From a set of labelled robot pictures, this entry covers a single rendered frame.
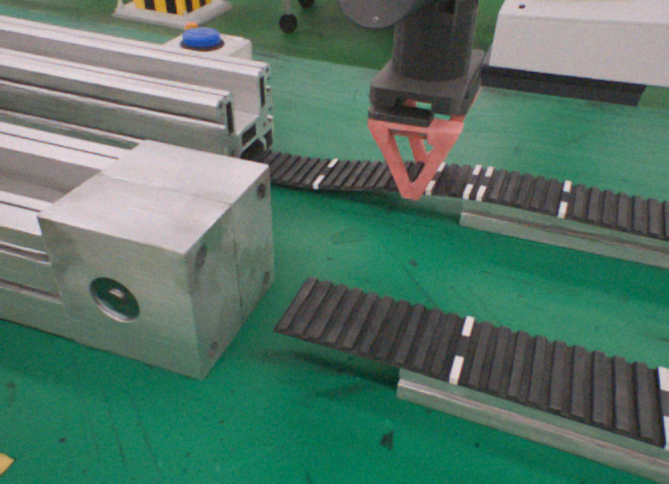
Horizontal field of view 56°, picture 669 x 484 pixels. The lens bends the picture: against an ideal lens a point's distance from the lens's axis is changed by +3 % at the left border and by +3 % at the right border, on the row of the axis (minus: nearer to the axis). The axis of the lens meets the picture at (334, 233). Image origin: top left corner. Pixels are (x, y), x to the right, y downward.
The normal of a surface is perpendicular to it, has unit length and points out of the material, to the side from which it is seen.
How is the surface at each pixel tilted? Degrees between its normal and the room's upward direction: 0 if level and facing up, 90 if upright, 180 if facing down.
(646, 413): 0
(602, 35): 90
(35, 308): 90
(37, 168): 90
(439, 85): 1
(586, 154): 0
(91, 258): 90
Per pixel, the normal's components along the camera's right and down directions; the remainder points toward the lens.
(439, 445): 0.02, -0.82
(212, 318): 0.94, 0.22
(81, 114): -0.35, 0.54
